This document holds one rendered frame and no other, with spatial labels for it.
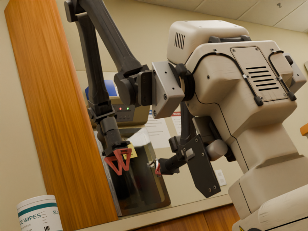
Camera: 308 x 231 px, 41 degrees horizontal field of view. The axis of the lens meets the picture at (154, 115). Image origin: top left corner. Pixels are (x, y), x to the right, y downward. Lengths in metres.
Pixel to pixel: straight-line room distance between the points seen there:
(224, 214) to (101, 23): 0.97
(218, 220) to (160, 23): 1.97
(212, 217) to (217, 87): 0.83
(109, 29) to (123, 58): 0.11
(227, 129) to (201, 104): 0.09
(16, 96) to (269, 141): 1.58
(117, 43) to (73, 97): 0.68
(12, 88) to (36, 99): 0.22
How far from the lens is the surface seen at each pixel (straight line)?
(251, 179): 1.02
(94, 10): 1.29
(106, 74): 2.11
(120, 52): 1.21
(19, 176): 2.16
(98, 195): 1.74
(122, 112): 1.95
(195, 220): 1.69
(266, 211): 0.76
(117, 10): 3.15
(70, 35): 2.14
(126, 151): 1.46
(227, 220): 1.81
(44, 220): 1.43
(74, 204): 1.92
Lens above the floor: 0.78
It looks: 18 degrees up
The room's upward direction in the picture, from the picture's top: 19 degrees counter-clockwise
